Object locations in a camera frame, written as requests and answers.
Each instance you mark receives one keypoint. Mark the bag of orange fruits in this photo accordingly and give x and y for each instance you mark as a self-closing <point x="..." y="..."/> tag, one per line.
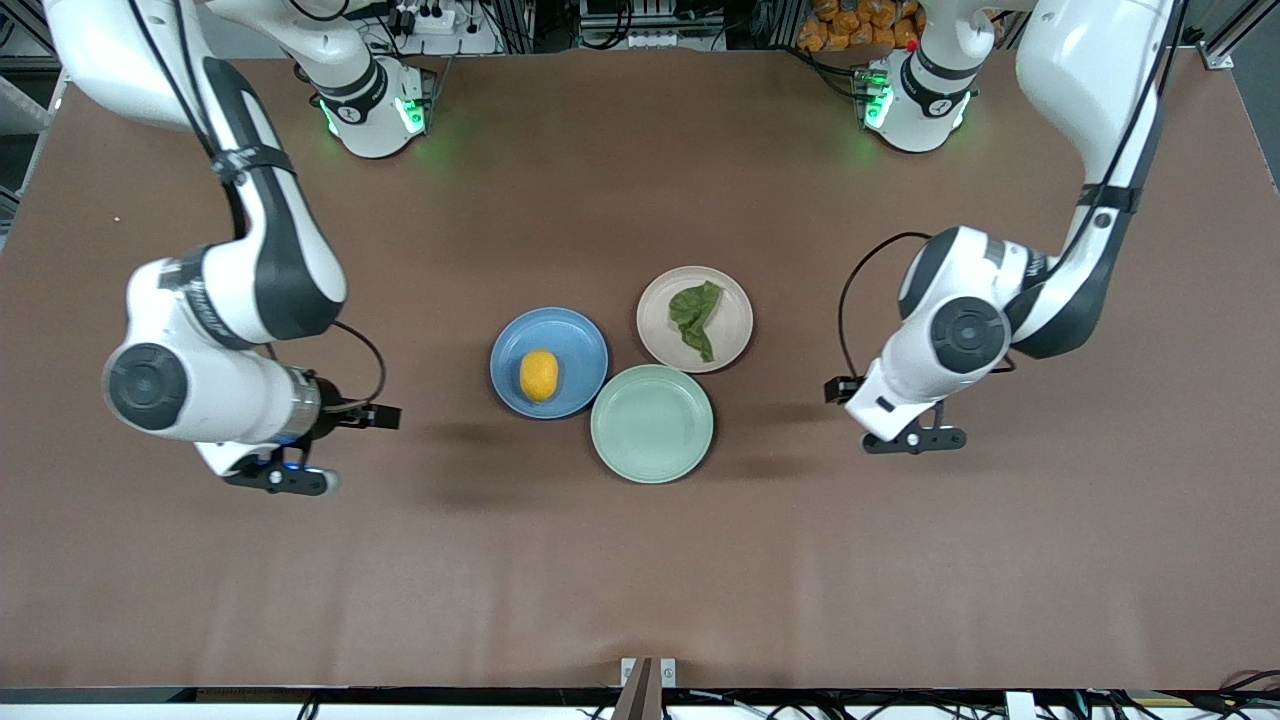
<point x="850" y="25"/>

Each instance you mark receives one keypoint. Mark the blue plate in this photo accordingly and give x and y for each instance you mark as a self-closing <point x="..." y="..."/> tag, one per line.
<point x="575" y="350"/>

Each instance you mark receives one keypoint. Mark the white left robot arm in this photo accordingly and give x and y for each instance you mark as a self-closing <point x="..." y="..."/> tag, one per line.
<point x="1090" y="80"/>

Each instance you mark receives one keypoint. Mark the aluminium frame profile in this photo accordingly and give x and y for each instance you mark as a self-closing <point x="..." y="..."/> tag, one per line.
<point x="1235" y="25"/>
<point x="25" y="30"/>

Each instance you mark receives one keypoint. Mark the metal camera stand bracket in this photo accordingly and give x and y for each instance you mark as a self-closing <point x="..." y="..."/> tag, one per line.
<point x="645" y="690"/>

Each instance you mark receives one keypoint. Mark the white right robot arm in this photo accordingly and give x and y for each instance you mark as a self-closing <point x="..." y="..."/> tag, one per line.
<point x="270" y="250"/>

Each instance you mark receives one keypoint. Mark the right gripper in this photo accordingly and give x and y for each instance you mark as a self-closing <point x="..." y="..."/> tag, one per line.
<point x="338" y="414"/>

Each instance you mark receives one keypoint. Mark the yellow lemon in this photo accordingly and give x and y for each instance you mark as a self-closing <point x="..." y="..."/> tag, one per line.
<point x="540" y="376"/>

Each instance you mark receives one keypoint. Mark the mint green plate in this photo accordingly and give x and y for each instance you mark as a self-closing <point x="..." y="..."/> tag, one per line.
<point x="652" y="424"/>

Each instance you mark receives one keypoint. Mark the beige plate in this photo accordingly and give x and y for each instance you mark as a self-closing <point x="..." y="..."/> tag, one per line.
<point x="725" y="335"/>

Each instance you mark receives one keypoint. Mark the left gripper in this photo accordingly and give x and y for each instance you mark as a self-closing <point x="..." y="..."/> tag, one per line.
<point x="838" y="390"/>

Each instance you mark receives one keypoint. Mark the green lettuce leaf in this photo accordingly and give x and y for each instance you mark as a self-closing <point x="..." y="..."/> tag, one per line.
<point x="695" y="310"/>

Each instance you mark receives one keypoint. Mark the white power strip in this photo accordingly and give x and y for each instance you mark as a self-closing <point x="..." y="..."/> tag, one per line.
<point x="430" y="18"/>

